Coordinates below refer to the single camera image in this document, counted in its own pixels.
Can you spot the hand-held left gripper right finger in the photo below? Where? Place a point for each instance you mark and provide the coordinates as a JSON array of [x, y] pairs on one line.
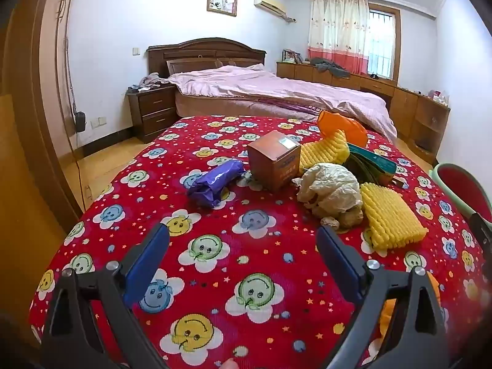
[[340, 265]]

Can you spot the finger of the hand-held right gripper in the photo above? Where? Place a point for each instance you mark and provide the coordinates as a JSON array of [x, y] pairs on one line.
[[482, 226]]

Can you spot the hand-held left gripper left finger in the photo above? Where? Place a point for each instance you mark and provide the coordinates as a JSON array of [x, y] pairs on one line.
[[148, 265]]

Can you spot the red bucket with green rim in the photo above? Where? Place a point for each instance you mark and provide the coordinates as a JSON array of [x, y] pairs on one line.
[[461, 184]]

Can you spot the notched wooden block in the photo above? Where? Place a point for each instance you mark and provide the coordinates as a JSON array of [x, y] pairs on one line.
[[400, 182]]

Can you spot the green carton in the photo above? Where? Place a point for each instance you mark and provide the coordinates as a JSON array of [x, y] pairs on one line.
[[361, 170]]

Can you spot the brown cardboard box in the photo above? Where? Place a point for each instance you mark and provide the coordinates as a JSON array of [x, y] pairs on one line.
[[269, 165]]

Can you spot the orange plastic bag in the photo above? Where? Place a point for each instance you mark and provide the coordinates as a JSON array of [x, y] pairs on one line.
[[346, 127]]

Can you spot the person's left hand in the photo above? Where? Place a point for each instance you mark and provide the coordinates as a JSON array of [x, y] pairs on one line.
[[230, 364]]

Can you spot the yellow foam net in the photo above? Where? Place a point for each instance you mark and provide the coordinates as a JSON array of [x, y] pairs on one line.
[[392, 215], [323, 152]]

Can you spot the orange yellow cloth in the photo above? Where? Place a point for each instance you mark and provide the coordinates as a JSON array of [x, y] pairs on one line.
[[389, 319]]

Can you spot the crumpled beige paper bag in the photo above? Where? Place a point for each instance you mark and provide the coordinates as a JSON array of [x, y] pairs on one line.
[[330, 188]]

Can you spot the red smiley flower blanket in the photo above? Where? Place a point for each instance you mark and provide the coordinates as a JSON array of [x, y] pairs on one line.
[[230, 246]]

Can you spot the purple plastic bag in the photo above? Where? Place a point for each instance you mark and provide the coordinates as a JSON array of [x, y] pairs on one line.
[[215, 180]]

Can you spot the teal white box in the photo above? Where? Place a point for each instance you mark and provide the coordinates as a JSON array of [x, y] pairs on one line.
[[378, 161]]

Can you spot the wooden corner shelf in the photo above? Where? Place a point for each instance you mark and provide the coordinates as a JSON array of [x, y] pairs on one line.
[[430, 123]]

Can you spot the small containers on shelf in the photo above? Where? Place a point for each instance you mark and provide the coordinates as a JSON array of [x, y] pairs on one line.
[[438, 97]]

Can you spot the dark wooden nightstand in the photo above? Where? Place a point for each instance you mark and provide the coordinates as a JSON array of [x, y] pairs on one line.
[[153, 111]]

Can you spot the black power adapter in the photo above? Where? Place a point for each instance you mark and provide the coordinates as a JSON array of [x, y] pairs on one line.
[[80, 122]]

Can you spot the bed with pink blanket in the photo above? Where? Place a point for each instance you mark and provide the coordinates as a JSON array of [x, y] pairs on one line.
[[230, 105]]

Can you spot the pile of clothes on nightstand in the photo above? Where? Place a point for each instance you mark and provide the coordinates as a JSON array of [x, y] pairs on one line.
[[150, 82]]

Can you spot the long wooden desk cabinet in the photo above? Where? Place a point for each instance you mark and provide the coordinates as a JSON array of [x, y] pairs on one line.
[[346, 80]]

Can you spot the wooden wardrobe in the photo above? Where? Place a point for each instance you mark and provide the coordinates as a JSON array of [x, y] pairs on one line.
[[27, 123]]

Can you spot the bed with pink cover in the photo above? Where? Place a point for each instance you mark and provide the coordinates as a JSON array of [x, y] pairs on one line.
[[269, 88]]

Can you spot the dark grey clothes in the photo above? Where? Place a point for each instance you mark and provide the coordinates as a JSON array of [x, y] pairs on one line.
[[330, 67]]

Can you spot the barred window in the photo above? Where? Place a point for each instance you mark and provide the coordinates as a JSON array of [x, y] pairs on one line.
[[381, 42]]

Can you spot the dark wooden headboard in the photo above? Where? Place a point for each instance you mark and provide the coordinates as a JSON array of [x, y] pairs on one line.
[[200, 52]]

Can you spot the cream and pink curtain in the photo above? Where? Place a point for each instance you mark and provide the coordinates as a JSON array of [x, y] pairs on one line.
[[334, 30]]

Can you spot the white double wall socket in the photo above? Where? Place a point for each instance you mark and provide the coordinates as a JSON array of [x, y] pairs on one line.
[[98, 122]]

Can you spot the small photo frame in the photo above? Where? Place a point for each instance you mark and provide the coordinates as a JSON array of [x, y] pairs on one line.
[[290, 56]]

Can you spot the wall air conditioner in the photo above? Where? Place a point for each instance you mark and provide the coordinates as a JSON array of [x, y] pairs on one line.
[[269, 4]]

